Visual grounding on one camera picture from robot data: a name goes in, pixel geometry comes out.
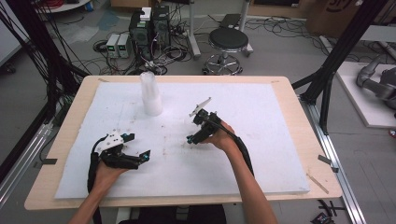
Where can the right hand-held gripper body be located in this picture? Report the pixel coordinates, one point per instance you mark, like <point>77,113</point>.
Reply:
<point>208,124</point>

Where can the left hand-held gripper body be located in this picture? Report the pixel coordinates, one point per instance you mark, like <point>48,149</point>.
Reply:
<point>112,152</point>

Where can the stack of clear plastic cups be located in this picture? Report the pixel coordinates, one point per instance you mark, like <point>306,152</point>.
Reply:
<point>151,95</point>

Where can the person's right hand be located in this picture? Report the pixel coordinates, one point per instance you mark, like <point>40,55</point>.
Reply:
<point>222,138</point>

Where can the person's left hand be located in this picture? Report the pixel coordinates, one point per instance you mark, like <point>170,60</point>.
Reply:
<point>107,179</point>

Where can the white foam mat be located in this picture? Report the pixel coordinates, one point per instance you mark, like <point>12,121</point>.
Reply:
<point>174,174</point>

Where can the grey tape piece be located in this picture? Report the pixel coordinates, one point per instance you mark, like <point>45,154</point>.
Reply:
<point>49,161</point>
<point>324,159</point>

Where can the black round stool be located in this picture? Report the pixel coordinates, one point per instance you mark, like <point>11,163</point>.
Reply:
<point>228,40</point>

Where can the grey table leg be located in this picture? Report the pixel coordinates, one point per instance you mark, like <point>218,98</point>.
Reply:
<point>193,31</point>
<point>246,28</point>

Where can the grey power supply unit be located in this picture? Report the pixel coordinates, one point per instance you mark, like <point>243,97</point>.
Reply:
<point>124,45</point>
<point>112,45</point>

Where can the black computer tower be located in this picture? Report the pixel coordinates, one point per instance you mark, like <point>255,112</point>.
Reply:
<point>161,28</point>
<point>140,34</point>

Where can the small white box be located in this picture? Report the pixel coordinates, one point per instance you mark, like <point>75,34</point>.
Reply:
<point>145,14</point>

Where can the thin wooden stick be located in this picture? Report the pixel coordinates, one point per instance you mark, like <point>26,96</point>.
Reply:
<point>317,183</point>

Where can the white floor board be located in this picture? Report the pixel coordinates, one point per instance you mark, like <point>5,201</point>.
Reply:
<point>367,105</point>

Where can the cardboard box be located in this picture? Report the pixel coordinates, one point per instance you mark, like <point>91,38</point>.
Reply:
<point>330,15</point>

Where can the aluminium rail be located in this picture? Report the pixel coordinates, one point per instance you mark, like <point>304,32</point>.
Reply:
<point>339,174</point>
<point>25,161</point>

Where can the black metal frame post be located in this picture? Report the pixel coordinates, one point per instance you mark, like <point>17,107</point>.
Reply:
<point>339,49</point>
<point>46,53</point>

